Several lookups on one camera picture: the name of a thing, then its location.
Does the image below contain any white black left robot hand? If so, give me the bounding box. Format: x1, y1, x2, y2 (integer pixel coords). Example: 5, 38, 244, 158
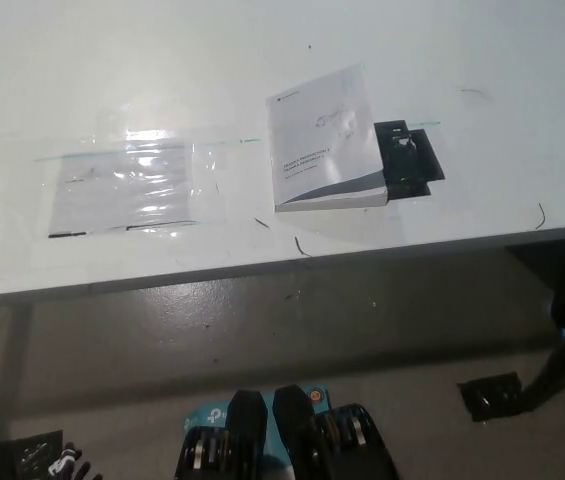
45, 441, 104, 480

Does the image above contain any white paperback manual book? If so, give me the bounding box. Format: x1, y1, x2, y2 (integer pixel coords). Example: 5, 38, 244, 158
265, 62, 390, 214

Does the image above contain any black floor plate left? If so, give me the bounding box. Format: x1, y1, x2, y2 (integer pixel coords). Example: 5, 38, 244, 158
0, 429, 64, 479

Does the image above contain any black table foot plate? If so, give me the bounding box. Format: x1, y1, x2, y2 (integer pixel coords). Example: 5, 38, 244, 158
456, 371, 527, 425

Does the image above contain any teal TP-Link box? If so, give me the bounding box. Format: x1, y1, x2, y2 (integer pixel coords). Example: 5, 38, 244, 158
180, 386, 334, 480

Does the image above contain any clear plastic sheet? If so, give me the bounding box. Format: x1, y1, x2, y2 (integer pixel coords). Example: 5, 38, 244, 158
33, 127, 274, 241

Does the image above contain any black flat bracket part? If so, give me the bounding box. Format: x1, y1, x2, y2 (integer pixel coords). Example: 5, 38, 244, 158
373, 118, 447, 198

